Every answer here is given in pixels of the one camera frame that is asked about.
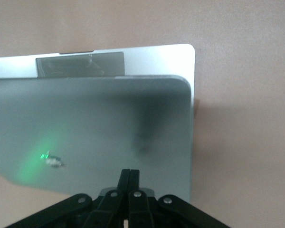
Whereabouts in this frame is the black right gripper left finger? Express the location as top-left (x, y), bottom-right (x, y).
top-left (4, 169), bottom-right (132, 228)

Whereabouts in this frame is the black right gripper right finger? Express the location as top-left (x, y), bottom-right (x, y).
top-left (127, 169), bottom-right (231, 228)

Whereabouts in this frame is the grey laptop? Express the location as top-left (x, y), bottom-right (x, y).
top-left (0, 43), bottom-right (196, 203)

